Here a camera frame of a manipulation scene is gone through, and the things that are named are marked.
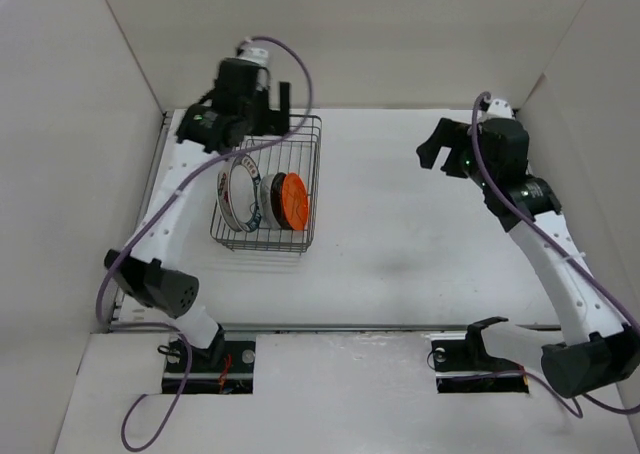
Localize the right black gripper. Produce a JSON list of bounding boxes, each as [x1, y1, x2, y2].
[[417, 118, 495, 190]]

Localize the clear glass plate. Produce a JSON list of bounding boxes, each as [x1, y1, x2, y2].
[[259, 174, 277, 230]]

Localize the white plate green rim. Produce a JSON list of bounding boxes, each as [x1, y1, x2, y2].
[[228, 154, 262, 233]]

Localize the white plate red characters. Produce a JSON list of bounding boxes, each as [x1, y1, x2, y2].
[[217, 163, 240, 232]]

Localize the orange plate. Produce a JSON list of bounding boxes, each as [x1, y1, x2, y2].
[[282, 172, 309, 231]]

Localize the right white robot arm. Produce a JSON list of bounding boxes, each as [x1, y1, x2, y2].
[[416, 118, 639, 398]]

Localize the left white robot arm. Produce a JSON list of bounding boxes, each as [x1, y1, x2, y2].
[[104, 48, 290, 371]]

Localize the grey wire dish rack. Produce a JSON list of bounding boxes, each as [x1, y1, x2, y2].
[[210, 115, 322, 254]]

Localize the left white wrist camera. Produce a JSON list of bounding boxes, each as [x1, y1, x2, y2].
[[236, 45, 270, 68]]

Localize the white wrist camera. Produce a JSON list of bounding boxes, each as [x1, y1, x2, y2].
[[481, 98, 515, 121], [236, 45, 270, 68]]

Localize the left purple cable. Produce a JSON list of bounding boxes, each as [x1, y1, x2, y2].
[[94, 35, 314, 450]]

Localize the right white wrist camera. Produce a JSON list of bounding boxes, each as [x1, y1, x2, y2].
[[481, 98, 515, 121]]

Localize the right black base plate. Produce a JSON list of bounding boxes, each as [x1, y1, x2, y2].
[[428, 337, 529, 394]]

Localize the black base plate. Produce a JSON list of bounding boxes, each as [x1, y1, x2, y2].
[[428, 337, 529, 394], [157, 337, 256, 395]]

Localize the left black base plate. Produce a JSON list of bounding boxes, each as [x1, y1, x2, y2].
[[157, 337, 256, 395]]

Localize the aluminium rail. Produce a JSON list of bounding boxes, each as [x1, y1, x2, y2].
[[107, 321, 560, 332]]

